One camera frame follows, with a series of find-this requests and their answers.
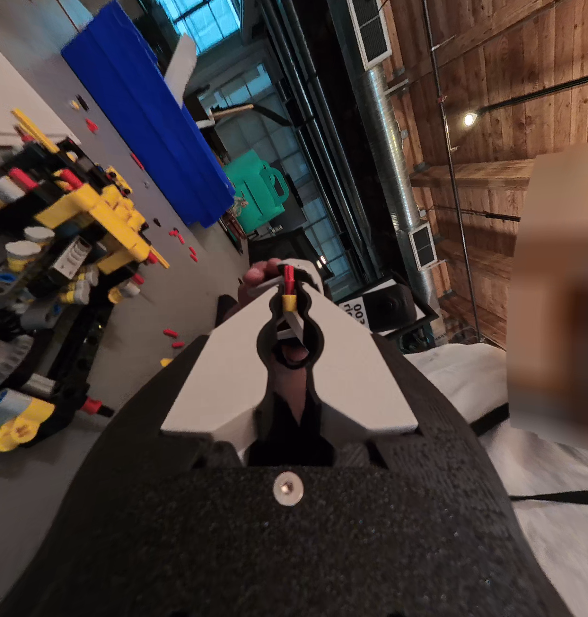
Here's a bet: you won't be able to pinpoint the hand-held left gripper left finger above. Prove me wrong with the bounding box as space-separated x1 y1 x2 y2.
160 284 294 456

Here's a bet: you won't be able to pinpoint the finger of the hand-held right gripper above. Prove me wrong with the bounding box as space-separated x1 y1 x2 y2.
276 311 308 350
246 258 326 300

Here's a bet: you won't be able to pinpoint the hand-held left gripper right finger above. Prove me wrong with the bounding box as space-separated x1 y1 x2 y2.
294 283 419 456

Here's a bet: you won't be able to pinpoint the yellow black lego car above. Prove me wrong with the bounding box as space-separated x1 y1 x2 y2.
0 108 170 454

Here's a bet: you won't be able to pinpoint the scattered small lego pins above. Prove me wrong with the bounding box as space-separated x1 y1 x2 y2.
70 94 200 263

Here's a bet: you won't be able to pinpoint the person's right hand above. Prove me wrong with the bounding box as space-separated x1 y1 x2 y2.
242 257 283 291

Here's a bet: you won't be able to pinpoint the black framed marker sign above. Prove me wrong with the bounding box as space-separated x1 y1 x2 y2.
335 272 442 345

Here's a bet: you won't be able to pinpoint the white vent grille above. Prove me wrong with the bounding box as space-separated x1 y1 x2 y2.
408 222 439 272
347 0 393 71

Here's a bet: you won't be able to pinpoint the green felt bag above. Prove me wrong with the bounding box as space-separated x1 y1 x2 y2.
224 148 290 237

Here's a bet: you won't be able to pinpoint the metal conduit pipe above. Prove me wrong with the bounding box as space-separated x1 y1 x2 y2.
421 0 483 344

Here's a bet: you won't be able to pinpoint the blue storage bin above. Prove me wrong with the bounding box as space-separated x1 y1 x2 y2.
60 0 237 228

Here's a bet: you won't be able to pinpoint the white paper slip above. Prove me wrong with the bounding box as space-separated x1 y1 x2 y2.
164 34 198 109

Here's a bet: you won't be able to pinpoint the silver ventilation duct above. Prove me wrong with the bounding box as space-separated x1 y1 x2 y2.
361 67 450 309

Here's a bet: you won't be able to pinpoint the black shoulder strap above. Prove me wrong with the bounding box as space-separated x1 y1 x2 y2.
469 402 588 508

